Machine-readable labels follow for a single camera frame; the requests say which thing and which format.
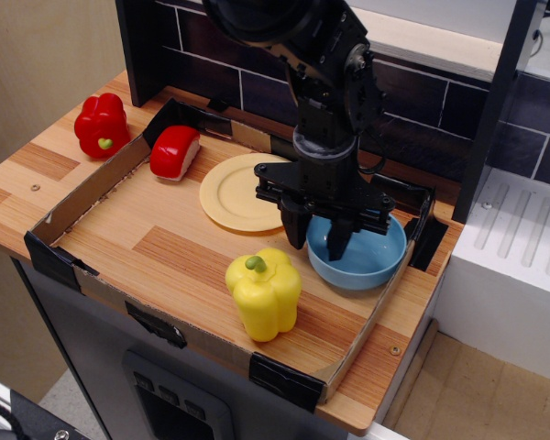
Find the cream yellow plate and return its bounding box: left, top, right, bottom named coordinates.
left=199, top=153, right=289, bottom=233

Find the grey oven control panel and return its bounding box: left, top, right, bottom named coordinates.
left=123, top=351, right=235, bottom=439

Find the yellow toy bell pepper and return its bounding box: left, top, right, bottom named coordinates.
left=225, top=247, right=302, bottom=342

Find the cardboard fence with black tape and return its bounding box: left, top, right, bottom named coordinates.
left=25, top=100, right=449, bottom=412

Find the dark grey shelf post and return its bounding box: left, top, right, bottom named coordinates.
left=452, top=0, right=546, bottom=224

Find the red and white toy sushi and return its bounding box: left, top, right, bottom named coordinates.
left=149, top=125, right=200, bottom=182

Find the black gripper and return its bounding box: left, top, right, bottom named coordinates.
left=254, top=132, right=394, bottom=261

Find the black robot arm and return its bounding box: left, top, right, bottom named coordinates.
left=203, top=1, right=395, bottom=261

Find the red toy bell pepper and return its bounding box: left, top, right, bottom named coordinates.
left=74, top=93, right=130, bottom=160

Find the black side panel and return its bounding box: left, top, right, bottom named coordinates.
left=115, top=0, right=177, bottom=107

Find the light blue bowl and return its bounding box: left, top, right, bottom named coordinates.
left=306, top=215, right=407, bottom=291

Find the white toy sink drainboard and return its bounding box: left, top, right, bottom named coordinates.
left=434, top=170, right=550, bottom=379

